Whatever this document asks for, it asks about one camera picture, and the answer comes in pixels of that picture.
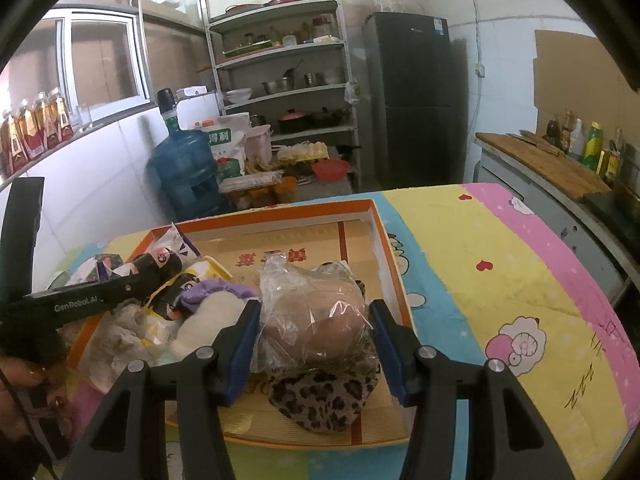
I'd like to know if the grey metal shelf rack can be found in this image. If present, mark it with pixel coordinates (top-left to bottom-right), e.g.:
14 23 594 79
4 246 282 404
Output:
202 0 363 193

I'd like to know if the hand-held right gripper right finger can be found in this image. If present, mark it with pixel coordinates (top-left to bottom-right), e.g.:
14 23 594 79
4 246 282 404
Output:
369 299 576 480

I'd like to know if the white plastic bottle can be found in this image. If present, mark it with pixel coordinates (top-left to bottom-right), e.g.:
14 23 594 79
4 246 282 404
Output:
569 119 587 161

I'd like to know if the bagged leopard print doll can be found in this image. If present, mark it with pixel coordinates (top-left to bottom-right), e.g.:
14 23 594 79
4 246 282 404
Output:
250 251 385 435

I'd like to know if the person's left hand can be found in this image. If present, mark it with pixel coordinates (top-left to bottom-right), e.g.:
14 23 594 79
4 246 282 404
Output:
0 352 71 461

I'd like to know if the black induction cooker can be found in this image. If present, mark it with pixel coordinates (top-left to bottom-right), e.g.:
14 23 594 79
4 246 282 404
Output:
585 191 636 231

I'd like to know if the cardboard sheet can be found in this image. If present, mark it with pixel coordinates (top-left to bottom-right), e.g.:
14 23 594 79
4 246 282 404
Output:
532 30 636 126

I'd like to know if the brown sauce bottle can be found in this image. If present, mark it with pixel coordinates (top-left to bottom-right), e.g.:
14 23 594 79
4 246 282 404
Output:
561 110 576 153

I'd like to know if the yellow oil bottle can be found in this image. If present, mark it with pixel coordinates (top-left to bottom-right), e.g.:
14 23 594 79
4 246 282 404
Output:
597 149 621 183

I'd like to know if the black pan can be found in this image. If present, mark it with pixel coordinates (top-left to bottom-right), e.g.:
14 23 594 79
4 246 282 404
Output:
310 107 351 128

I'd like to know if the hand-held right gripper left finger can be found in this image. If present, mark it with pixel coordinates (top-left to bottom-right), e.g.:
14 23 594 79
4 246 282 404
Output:
65 300 262 480

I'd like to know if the sliding window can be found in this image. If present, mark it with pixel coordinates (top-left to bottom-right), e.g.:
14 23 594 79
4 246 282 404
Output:
10 7 153 111

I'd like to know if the green plastic bottle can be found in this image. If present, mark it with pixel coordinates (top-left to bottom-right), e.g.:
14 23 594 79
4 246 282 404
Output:
582 121 604 168

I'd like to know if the grey kitchen counter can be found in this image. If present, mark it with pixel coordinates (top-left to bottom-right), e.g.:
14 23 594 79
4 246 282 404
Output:
472 135 633 306

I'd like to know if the wooden cutting board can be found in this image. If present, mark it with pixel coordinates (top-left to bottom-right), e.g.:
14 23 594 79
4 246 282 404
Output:
475 131 613 202

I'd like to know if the dark purple patterned packet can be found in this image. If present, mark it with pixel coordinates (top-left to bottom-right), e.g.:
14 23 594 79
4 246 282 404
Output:
75 252 136 288

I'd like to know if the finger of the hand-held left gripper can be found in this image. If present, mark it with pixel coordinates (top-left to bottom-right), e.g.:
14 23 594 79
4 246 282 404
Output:
0 176 46 306
112 271 182 307

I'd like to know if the black refrigerator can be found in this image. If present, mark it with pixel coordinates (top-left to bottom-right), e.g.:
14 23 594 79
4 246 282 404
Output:
361 11 468 192

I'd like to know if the blue water jug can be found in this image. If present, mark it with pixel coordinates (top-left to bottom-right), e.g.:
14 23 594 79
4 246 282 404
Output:
146 88 232 222

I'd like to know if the purple white plush doll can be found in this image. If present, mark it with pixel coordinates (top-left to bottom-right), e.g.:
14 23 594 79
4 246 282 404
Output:
169 280 261 361

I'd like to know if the red plastic basin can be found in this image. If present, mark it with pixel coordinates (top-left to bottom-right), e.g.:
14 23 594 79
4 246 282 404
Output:
311 160 351 182

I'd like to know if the colourful striped blanket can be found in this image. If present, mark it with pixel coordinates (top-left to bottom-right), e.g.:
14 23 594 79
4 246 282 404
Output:
50 182 636 480

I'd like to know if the orange cardboard box tray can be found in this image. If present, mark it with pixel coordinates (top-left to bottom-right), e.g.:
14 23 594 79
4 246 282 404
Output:
65 199 416 448

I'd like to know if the white flour bag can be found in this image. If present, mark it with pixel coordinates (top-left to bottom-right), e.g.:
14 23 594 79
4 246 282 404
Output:
195 112 251 166

